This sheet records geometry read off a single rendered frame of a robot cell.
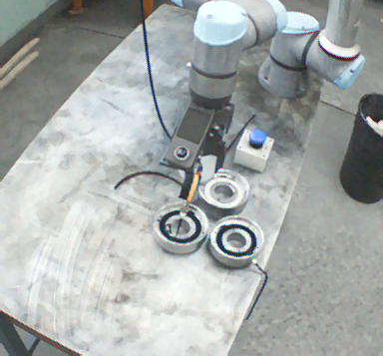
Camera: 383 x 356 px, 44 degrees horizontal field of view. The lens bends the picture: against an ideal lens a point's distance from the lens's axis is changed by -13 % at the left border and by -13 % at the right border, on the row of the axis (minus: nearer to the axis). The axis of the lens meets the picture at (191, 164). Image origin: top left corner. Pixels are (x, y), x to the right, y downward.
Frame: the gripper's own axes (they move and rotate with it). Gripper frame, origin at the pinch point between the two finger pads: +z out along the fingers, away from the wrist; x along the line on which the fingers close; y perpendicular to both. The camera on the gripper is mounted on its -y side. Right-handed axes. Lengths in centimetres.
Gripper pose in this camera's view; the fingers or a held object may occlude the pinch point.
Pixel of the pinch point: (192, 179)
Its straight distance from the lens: 97.1
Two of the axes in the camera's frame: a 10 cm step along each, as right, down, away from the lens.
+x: -9.3, -3.2, 1.7
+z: -1.0, 6.8, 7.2
